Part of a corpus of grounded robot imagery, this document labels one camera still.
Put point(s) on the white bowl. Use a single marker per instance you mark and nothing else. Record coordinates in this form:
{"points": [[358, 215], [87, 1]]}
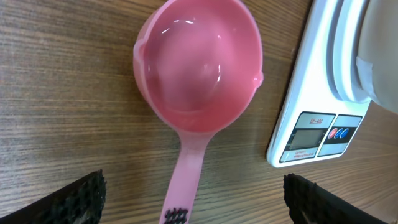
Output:
{"points": [[377, 53]]}

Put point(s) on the pink plastic measuring scoop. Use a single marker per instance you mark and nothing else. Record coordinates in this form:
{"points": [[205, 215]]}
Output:
{"points": [[198, 65]]}

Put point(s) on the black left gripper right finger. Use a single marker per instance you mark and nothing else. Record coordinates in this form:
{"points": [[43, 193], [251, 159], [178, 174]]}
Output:
{"points": [[309, 203]]}

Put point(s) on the white digital kitchen scale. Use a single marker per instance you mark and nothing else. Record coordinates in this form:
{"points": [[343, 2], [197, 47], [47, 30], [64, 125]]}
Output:
{"points": [[325, 104]]}

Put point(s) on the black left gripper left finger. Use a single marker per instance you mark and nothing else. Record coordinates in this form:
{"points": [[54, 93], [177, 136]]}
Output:
{"points": [[82, 201]]}

